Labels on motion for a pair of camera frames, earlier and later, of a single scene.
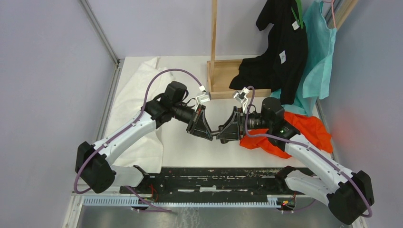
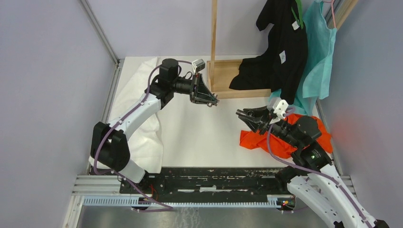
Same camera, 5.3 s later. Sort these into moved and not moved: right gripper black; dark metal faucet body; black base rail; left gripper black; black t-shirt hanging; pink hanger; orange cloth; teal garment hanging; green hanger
Moved: left gripper black; right gripper black; dark metal faucet body
Not moved: pink hanger; black base rail; black t-shirt hanging; orange cloth; green hanger; teal garment hanging
